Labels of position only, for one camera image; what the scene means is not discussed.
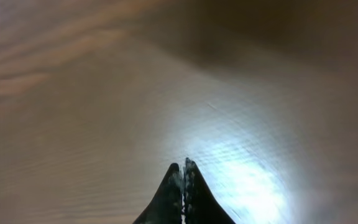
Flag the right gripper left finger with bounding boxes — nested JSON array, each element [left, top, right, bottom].
[[133, 163, 183, 224]]

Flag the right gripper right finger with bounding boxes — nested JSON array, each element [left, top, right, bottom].
[[184, 157, 235, 224]]

